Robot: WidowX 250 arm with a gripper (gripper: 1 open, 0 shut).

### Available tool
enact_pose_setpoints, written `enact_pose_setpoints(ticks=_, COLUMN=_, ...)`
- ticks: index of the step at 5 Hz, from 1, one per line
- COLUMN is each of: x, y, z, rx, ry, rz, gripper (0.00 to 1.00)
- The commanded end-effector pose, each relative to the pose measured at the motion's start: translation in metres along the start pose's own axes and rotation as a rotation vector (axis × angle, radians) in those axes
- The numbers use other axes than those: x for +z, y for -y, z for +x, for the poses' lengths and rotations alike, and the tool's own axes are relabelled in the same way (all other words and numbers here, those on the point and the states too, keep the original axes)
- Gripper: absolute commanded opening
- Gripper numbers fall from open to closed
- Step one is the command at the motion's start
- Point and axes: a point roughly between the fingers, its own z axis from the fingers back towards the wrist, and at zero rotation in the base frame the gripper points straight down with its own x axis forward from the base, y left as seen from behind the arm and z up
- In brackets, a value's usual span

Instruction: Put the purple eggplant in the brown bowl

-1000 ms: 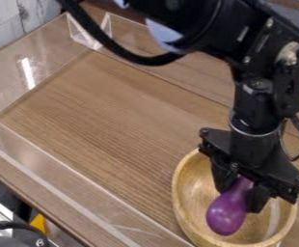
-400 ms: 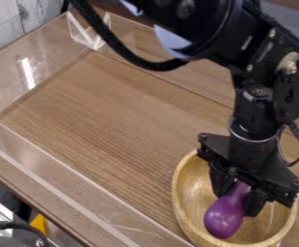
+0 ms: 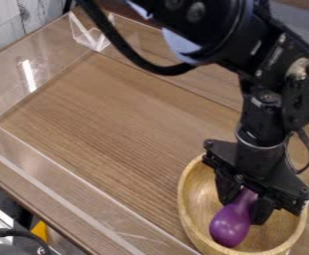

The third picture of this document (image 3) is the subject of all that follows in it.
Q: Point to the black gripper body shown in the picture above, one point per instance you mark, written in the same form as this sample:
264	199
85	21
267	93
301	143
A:
264	168

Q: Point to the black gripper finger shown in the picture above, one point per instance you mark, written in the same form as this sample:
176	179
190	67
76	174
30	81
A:
227	185
260	210

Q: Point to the purple toy eggplant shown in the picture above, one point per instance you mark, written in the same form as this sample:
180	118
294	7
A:
230	223

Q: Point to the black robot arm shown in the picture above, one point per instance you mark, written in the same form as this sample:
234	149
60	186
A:
235	34

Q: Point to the brown wooden bowl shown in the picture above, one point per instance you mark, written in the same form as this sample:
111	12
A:
196	205

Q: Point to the yellow black device base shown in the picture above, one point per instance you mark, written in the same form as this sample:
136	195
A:
32	244

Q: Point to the clear acrylic corner bracket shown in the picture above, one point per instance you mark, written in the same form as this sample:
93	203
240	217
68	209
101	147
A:
89	38

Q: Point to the clear acrylic barrier wall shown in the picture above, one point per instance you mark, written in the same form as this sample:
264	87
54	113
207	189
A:
96	137

